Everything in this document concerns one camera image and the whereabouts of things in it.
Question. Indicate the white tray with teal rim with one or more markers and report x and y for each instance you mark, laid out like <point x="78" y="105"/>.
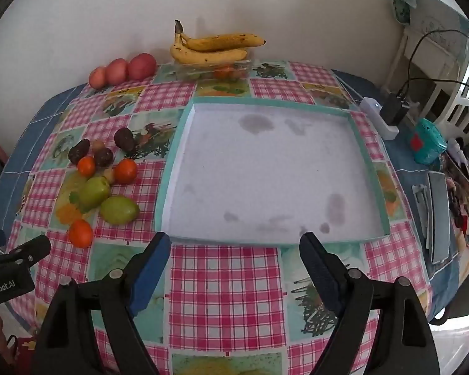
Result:
<point x="265" y="172"/>

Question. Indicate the bunch of yellow bananas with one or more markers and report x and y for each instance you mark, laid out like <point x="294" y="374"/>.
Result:
<point x="203" y="56"/>

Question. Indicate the pale printed cushion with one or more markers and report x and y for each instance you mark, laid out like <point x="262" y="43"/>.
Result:
<point x="434" y="11"/>

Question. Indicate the dark avocado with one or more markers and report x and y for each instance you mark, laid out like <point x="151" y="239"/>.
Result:
<point x="124" y="140"/>
<point x="103" y="157"/>
<point x="79" y="151"/>

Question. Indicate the clear plastic container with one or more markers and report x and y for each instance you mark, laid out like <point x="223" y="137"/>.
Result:
<point x="242" y="68"/>

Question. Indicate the teal device with red label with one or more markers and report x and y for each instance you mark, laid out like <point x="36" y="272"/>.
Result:
<point x="428" y="142"/>

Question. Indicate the pale pink apple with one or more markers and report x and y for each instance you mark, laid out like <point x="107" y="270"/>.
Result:
<point x="98" y="77"/>

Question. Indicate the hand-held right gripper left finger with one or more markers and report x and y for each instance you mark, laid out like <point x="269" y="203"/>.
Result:
<point x="152" y="273"/>

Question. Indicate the spotted yellow banana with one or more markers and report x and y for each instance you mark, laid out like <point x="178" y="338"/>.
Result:
<point x="222" y="42"/>

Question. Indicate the green mango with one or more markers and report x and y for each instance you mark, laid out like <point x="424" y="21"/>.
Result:
<point x="93" y="193"/>
<point x="119" y="210"/>

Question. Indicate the red apple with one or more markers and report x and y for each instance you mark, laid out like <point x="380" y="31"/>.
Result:
<point x="116" y="72"/>
<point x="142" y="66"/>

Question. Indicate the black power adapter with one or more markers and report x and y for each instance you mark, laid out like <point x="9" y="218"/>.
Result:
<point x="392" y="109"/>

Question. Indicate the white power strip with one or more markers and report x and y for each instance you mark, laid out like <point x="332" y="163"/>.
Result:
<point x="371" y="111"/>

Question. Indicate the orange tangerine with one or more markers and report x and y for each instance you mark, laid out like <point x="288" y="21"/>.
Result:
<point x="80" y="233"/>
<point x="125" y="171"/>
<point x="86" y="166"/>

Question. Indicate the pile of colourful small items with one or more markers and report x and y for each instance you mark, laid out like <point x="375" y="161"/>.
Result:
<point x="463" y="207"/>

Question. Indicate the white chair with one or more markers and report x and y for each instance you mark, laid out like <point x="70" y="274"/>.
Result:
<point x="453" y="101"/>

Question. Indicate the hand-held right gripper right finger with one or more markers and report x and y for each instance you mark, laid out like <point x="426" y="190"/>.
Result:
<point x="320" y="273"/>

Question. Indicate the pink checkered printed tablecloth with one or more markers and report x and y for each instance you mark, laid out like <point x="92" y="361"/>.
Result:
<point x="226" y="281"/>

